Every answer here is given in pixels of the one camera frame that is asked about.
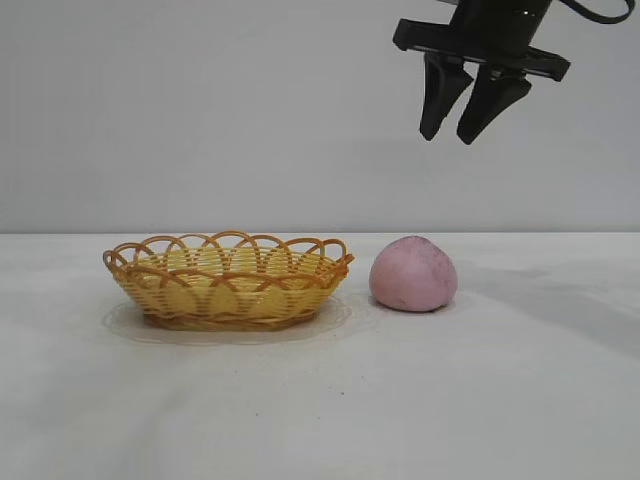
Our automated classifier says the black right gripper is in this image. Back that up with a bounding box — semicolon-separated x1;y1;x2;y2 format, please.
392;0;572;146

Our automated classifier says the pink peach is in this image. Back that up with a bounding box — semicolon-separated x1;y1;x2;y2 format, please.
369;235;459;315

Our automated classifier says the yellow woven wicker basket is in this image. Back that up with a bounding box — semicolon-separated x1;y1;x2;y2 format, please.
103;229;356;332

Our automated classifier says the black cable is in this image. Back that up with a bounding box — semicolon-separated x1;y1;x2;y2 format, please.
562;0;635;24

